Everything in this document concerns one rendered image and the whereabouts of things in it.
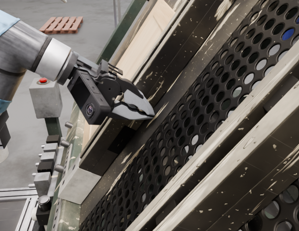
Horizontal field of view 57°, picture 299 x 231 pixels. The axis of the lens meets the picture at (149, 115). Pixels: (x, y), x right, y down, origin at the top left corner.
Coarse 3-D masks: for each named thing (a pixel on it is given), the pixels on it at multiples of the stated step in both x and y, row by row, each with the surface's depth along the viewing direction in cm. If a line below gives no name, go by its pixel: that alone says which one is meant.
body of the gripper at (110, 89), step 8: (72, 56) 52; (80, 56) 58; (72, 64) 52; (80, 64) 57; (88, 64) 57; (96, 64) 60; (104, 64) 58; (64, 72) 51; (72, 72) 54; (88, 72) 55; (96, 72) 58; (104, 72) 55; (112, 72) 60; (120, 72) 60; (64, 80) 52; (96, 80) 54; (104, 80) 54; (112, 80) 54; (104, 88) 55; (112, 88) 55; (120, 88) 55; (104, 96) 56; (112, 96) 56; (112, 104) 57
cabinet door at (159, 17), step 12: (156, 12) 95; (168, 12) 83; (144, 24) 102; (156, 24) 89; (144, 36) 96; (156, 36) 84; (132, 48) 103; (144, 48) 89; (120, 60) 109; (132, 60) 95; (132, 72) 89; (84, 132) 108; (84, 144) 99
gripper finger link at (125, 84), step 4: (116, 76) 55; (116, 80) 54; (120, 80) 55; (124, 80) 55; (128, 80) 56; (120, 84) 55; (124, 84) 55; (128, 84) 55; (132, 84) 55; (124, 88) 56; (128, 88) 56; (132, 88) 56; (136, 88) 56; (124, 92) 56; (132, 92) 56; (136, 92) 56; (140, 96) 57
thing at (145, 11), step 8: (152, 0) 103; (144, 8) 104; (152, 8) 104; (136, 16) 110; (144, 16) 105; (136, 24) 107; (128, 32) 109; (136, 32) 108; (128, 40) 109; (120, 48) 111; (112, 56) 115; (120, 56) 113; (112, 64) 114
